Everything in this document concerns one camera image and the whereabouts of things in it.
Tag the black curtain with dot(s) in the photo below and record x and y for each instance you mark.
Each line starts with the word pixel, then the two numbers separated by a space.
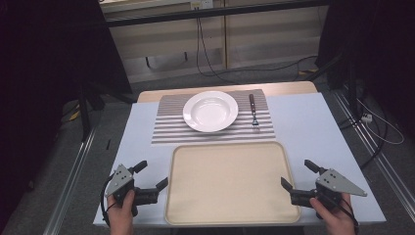
pixel 381 49
pixel 39 81

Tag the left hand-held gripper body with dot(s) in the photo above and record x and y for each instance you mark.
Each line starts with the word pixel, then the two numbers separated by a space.
pixel 121 181

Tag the metal floor rail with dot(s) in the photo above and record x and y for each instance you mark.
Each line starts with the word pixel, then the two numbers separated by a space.
pixel 375 156
pixel 70 182

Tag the light wooden cabinet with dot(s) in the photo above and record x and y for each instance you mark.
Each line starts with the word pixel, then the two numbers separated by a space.
pixel 261 42

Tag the person's right hand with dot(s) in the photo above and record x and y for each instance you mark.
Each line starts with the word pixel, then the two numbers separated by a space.
pixel 336 219

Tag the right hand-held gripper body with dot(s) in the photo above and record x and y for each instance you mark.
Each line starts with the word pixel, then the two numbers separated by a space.
pixel 332 187

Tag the black stand legs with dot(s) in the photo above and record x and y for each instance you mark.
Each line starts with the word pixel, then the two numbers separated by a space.
pixel 85 111

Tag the person's left hand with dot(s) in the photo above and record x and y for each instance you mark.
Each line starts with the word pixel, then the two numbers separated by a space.
pixel 121 215

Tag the white table cover sheet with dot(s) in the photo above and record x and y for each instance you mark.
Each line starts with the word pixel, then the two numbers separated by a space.
pixel 303 130

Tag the white wall socket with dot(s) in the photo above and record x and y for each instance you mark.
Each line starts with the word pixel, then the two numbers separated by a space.
pixel 202 4

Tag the white power strip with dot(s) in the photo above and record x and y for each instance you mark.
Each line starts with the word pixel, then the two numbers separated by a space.
pixel 367 117

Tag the white deep plate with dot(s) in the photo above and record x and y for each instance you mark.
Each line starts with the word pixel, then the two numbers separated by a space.
pixel 210 111

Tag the grey striped placemat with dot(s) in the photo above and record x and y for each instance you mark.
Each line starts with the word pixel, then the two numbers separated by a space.
pixel 169 129

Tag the beige plastic tray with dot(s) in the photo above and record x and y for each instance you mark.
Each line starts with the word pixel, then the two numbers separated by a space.
pixel 228 182

